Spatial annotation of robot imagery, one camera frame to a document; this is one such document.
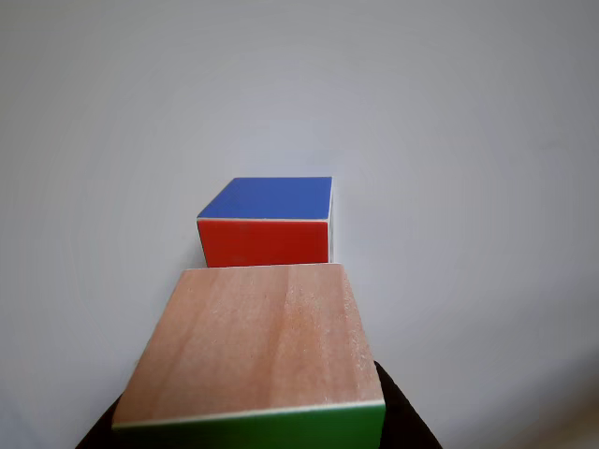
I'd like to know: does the green-faced wooden cube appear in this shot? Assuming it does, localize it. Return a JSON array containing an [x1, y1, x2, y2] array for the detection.
[[110, 262, 387, 449]]

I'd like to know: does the red-faced marker cube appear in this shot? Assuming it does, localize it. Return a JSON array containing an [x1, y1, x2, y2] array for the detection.
[[196, 176, 335, 269]]

